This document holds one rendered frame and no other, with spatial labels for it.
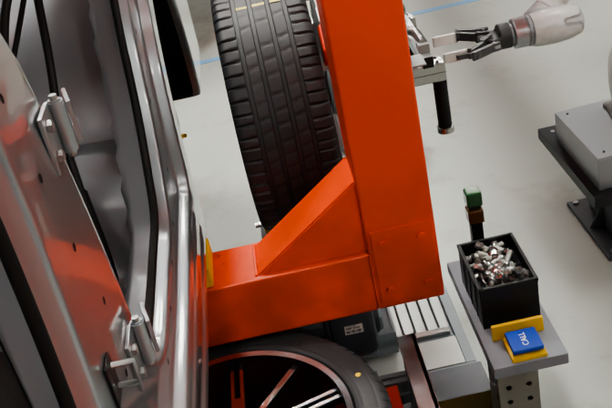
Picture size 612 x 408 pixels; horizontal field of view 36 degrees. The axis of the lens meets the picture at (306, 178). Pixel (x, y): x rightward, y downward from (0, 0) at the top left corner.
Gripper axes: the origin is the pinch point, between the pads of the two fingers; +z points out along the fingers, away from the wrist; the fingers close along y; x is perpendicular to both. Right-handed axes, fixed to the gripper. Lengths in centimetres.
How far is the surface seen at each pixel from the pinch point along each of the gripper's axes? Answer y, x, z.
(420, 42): -34.4, 17.7, 11.4
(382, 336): -38, -67, 35
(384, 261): -72, -17, 33
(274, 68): -43, 23, 48
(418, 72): -36.8, 11.0, 13.3
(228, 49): -38, 28, 58
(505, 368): -92, -39, 12
